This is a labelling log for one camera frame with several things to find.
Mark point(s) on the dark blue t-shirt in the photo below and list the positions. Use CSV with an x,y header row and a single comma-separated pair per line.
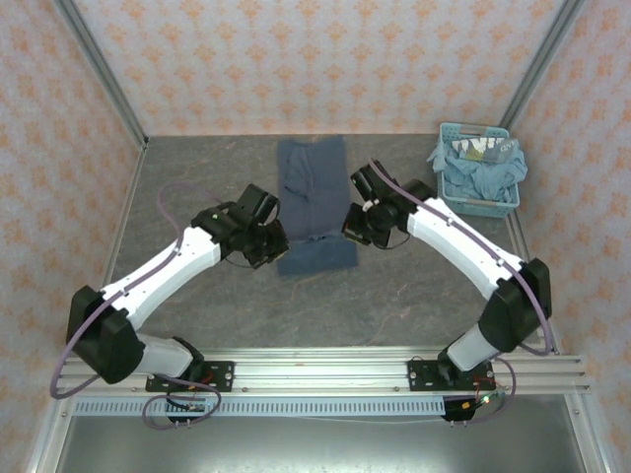
x,y
320,197

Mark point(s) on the light blue t-shirt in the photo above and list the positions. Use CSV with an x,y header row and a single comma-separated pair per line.
x,y
483,177

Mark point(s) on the light blue plastic basket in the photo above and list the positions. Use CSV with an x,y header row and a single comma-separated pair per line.
x,y
493,209

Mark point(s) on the grey white printed t-shirt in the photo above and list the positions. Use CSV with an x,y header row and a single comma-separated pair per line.
x,y
485,148

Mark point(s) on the left black controller board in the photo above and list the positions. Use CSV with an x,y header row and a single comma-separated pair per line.
x,y
189,406

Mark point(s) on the grey sheet metal shelf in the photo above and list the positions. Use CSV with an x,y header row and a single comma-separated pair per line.
x,y
320,448

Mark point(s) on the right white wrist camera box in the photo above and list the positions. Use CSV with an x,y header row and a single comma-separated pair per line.
x,y
370,206

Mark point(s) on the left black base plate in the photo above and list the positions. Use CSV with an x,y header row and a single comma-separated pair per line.
x,y
222,369

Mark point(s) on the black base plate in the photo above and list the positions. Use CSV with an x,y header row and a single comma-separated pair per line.
x,y
222,369
421,374

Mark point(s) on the aluminium mounting rail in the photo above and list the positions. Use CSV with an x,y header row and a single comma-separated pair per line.
x,y
320,369

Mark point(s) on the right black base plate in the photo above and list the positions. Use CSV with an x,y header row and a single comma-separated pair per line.
x,y
421,374

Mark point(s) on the aluminium frame post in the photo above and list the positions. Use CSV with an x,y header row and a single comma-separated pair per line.
x,y
103,74
539,64

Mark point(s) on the aluminium lower frame rail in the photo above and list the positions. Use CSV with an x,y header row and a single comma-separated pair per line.
x,y
589,438
47,438

